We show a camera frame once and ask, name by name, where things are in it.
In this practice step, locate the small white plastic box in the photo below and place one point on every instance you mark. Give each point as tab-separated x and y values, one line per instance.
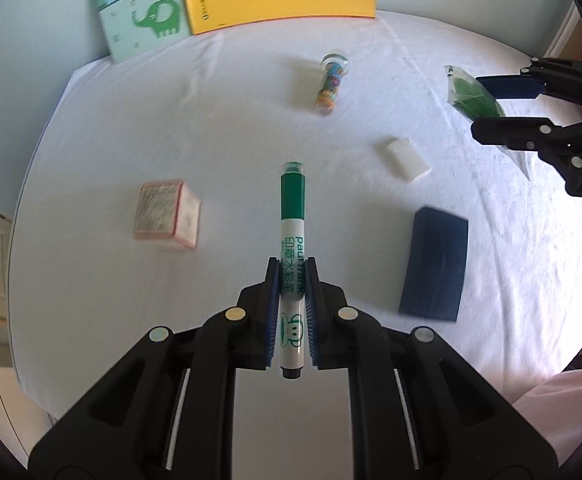
408	160

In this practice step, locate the green leaf packet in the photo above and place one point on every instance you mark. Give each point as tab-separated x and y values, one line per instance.
471	95

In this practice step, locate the person's pink top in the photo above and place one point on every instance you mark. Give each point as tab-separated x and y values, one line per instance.
566	420

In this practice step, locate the teal elephant book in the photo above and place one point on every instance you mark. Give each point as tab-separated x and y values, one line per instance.
136	25

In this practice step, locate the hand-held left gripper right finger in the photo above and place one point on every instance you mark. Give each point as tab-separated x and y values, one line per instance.
312	320

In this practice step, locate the green and white marker pen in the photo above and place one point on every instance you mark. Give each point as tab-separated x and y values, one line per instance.
293	200

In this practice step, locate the clear candy tube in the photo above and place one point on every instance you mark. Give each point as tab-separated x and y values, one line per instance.
332	82

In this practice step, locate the navy blue case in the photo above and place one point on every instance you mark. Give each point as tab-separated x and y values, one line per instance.
436	265

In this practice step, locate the pink-edged cube box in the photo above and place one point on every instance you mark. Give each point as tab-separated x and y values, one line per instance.
163	215

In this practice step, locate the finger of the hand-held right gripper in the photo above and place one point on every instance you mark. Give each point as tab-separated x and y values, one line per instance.
506	131
511	86

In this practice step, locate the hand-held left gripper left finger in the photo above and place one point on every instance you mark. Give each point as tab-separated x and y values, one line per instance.
271	310

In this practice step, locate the white wardrobe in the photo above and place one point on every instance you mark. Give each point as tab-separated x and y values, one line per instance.
6	390

